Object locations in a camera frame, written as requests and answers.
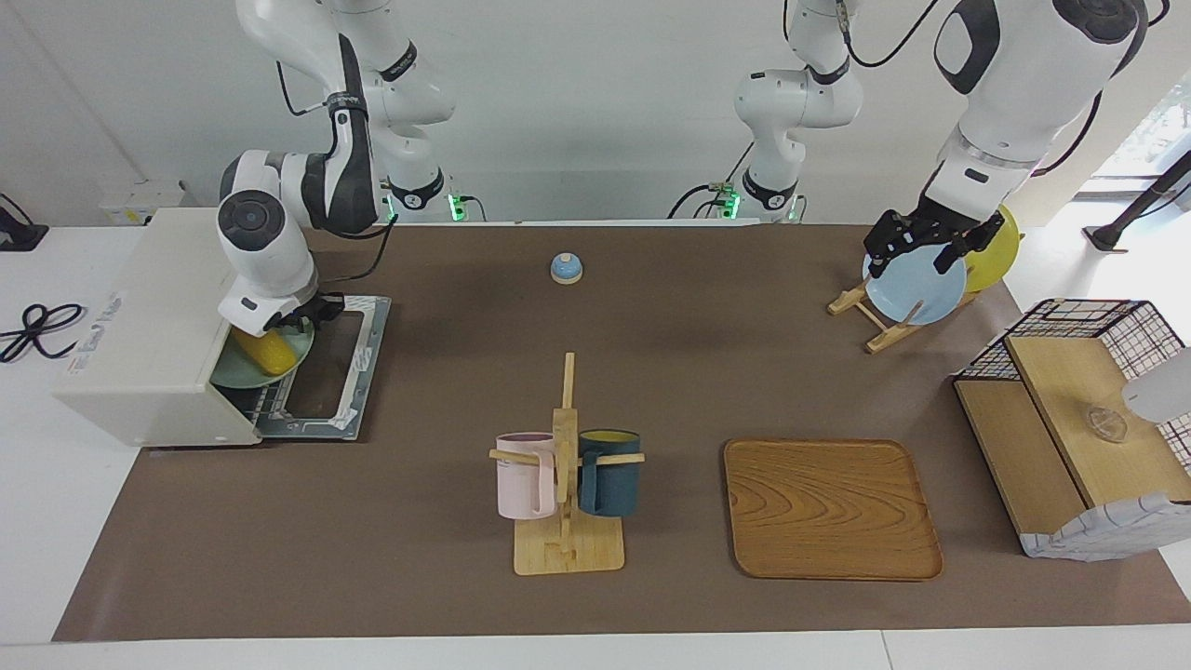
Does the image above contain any brown table mat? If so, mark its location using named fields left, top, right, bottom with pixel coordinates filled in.
left=51, top=223, right=1191, bottom=643

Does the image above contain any black clamp base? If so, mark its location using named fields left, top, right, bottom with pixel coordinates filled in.
left=0, top=194, right=49, bottom=252

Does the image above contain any pink mug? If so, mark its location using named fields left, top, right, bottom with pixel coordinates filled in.
left=495, top=432, right=559, bottom=520

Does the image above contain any yellow corn cob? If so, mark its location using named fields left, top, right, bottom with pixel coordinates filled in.
left=233, top=326, right=295, bottom=377

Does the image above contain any dark teal mug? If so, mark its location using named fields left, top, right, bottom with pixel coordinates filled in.
left=577, top=429, right=643, bottom=518

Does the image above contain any black wire basket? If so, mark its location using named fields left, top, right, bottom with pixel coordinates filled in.
left=954, top=299, right=1191, bottom=466

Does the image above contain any pale green plate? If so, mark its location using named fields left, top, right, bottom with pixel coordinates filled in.
left=209, top=321, right=315, bottom=389

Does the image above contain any yellow plate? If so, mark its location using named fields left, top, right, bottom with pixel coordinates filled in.
left=963, top=205, right=1021, bottom=293

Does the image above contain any white toaster oven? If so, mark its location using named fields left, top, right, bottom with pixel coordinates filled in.
left=53, top=208, right=392, bottom=448

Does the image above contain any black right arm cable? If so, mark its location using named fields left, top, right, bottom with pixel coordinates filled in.
left=335, top=214, right=399, bottom=283

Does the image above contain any wooden mug tree stand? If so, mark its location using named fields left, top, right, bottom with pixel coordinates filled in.
left=489, top=352, right=646, bottom=576

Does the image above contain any coiled black cable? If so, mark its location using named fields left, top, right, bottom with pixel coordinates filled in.
left=0, top=302, right=87, bottom=364

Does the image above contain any wooden plate rack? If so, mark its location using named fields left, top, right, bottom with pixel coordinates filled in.
left=827, top=263, right=978, bottom=355

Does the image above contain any wooden serving tray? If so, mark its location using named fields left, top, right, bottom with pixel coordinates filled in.
left=724, top=438, right=944, bottom=582

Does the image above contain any white rounded object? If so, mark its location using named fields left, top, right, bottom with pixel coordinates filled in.
left=1121, top=347, right=1191, bottom=424

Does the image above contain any white checkered cloth liner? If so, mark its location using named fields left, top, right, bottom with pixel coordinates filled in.
left=1019, top=491, right=1191, bottom=561

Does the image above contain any black stand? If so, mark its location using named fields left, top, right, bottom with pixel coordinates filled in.
left=1084, top=149, right=1191, bottom=254

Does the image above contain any white wall box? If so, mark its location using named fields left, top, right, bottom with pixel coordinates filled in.
left=98, top=180, right=187, bottom=226

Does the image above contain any wooden stepped shelf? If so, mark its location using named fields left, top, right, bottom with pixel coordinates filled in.
left=954, top=333, right=1191, bottom=550

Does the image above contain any clear glass cup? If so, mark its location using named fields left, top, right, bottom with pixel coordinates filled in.
left=1084, top=407, right=1129, bottom=443

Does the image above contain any light blue plate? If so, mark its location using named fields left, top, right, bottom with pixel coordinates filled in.
left=863, top=244, right=969, bottom=326

